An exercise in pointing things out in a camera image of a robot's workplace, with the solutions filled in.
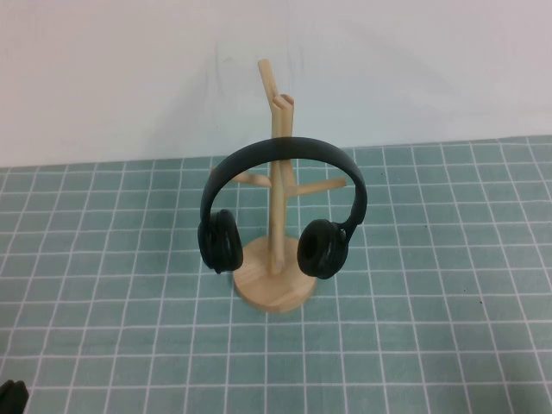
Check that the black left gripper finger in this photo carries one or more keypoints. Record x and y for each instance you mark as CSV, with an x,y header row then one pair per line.
x,y
18,399
4,399

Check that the black over-ear headphones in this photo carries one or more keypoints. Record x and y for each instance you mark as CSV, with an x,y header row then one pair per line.
x,y
224,241

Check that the wooden tree headphone stand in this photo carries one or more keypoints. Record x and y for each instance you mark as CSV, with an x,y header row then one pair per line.
x,y
271,293

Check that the green white-checked tablecloth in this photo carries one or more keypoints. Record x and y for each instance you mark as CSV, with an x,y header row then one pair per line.
x,y
129,328

